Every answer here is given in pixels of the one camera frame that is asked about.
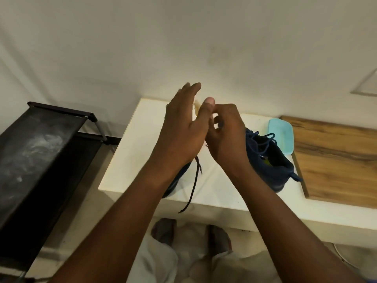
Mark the person's right hand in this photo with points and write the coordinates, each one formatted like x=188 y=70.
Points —
x=231 y=144

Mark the person's left hand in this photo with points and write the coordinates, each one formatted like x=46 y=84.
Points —
x=179 y=138

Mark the beige cleaning cloth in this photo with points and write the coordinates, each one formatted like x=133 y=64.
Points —
x=196 y=110

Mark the black shoe rack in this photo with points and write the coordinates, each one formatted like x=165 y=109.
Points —
x=35 y=156

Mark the person's left forearm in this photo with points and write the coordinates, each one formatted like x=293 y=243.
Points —
x=112 y=232

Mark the person's right forearm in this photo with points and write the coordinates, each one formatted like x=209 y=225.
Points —
x=294 y=232

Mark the person's left foot grey sock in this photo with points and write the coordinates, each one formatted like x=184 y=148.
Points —
x=163 y=231

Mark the person's foot grey sock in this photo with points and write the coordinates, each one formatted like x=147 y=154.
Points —
x=163 y=231
x=219 y=240

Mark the person's right foot grey sock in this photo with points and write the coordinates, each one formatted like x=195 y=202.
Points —
x=219 y=240

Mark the light blue plastic container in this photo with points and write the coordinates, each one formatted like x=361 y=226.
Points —
x=281 y=135

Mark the brown wooden board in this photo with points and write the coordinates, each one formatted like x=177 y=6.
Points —
x=335 y=167

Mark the white shorts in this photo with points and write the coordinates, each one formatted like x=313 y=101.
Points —
x=156 y=265

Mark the white wall switch plate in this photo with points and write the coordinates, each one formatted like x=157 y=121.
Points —
x=368 y=85

